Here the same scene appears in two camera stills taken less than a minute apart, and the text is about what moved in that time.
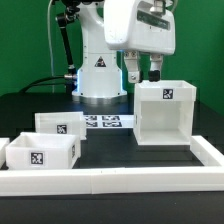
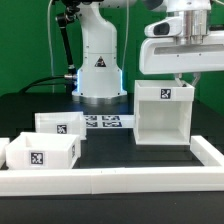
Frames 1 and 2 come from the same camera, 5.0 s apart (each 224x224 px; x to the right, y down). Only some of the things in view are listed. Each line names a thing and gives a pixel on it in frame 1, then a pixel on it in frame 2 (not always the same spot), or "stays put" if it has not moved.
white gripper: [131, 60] to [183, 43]
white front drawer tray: [43, 151] stays put
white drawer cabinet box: [163, 112] stays put
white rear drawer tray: [62, 123] stays put
